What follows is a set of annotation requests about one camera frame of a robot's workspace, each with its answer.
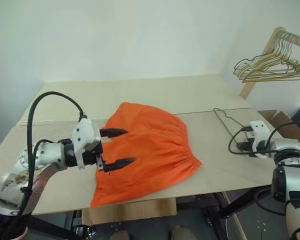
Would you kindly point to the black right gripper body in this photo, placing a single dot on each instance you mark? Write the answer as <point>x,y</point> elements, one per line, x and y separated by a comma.
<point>245,145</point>

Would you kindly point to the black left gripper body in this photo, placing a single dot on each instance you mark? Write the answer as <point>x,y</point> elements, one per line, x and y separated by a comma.
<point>92,151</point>

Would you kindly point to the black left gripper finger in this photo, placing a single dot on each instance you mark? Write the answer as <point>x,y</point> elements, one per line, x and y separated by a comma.
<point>120,163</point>
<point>113,132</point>

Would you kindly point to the orange shorts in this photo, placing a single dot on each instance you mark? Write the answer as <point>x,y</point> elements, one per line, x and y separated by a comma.
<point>152,150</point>

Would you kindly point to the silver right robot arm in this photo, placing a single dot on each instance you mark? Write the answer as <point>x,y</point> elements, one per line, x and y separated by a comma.
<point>287,145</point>

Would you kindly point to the brown open cardboard box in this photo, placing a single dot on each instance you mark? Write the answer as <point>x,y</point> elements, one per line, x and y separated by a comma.
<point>282,117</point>

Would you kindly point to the flat brown cardboard box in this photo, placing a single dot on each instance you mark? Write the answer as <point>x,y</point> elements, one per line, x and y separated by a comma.
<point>130,210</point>

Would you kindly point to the light wooden clothes rack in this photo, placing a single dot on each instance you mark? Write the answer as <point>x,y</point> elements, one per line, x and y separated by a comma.
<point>250,87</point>

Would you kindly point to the light wooden floor bar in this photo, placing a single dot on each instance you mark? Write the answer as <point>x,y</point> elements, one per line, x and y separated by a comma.
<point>236,220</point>

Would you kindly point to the black mesh fabric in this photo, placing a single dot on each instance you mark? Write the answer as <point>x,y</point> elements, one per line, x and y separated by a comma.
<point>5,225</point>

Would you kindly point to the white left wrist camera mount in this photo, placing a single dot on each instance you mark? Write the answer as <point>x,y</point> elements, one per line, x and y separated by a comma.
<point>83,132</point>

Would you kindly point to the black metal table frame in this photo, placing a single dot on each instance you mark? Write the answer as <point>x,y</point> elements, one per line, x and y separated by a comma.
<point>230,207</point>

